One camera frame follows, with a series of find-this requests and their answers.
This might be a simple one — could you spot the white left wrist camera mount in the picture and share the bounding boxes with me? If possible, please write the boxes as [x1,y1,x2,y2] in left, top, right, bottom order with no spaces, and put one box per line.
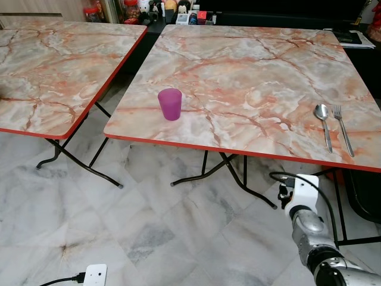
[83,264,108,286]

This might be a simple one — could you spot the red lid snack jar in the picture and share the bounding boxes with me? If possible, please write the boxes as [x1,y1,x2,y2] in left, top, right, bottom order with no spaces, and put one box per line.
[122,0,141,24]
[83,5,104,23]

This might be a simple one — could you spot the black white panda figurine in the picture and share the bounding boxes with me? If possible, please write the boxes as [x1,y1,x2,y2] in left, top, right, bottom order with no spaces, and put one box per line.
[139,0,157,18]

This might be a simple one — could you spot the red ornament figure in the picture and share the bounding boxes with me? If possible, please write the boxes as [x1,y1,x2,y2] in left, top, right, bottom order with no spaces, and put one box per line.
[368,0,381,42]

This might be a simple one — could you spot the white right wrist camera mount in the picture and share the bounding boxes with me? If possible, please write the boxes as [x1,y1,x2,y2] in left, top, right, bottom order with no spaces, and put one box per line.
[285,175,321,216]

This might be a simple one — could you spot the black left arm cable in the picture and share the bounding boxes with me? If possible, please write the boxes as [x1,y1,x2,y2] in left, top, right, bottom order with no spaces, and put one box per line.
[38,272,87,286]

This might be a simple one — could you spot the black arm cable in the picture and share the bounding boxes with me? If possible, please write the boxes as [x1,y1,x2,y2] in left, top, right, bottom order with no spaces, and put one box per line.
[269,172,341,246]
[38,272,87,286]

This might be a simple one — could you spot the silver metal spoon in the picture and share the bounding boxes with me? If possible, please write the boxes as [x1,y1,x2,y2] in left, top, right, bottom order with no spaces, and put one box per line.
[314,104,333,153]

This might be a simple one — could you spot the black chair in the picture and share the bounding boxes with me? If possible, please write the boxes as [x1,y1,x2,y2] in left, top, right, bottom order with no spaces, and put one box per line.
[344,169,381,225]

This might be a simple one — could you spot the purple plastic cup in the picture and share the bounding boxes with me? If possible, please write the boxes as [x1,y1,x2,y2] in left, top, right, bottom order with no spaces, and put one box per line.
[158,88,183,122]

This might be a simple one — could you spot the silver metal fork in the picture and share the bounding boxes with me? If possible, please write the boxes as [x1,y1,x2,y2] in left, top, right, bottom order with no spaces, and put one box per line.
[332,105,355,158]

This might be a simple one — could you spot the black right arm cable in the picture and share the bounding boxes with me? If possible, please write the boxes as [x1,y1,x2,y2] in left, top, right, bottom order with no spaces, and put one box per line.
[269,172,341,246]

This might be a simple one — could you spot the stack of white papers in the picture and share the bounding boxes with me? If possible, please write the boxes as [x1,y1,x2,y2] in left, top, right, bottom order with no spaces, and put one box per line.
[324,29,377,50]

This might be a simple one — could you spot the beige wooden cabinet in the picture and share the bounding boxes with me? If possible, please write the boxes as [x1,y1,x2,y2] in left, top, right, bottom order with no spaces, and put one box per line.
[0,0,108,29]

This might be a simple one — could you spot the black folding table leg frame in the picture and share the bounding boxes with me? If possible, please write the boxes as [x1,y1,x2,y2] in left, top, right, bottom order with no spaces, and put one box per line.
[36,101,124,189]
[171,150,381,247]

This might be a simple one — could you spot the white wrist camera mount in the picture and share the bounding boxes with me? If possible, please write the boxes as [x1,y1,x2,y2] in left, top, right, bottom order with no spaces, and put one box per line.
[83,264,108,286]
[285,175,321,216]

